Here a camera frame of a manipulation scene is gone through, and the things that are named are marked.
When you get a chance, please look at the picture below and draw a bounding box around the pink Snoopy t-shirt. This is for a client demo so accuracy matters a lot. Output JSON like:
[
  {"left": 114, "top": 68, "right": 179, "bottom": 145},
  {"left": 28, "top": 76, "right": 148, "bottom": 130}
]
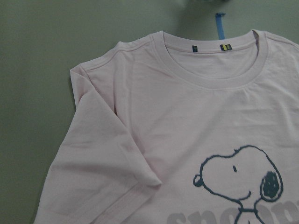
[{"left": 35, "top": 30, "right": 299, "bottom": 224}]

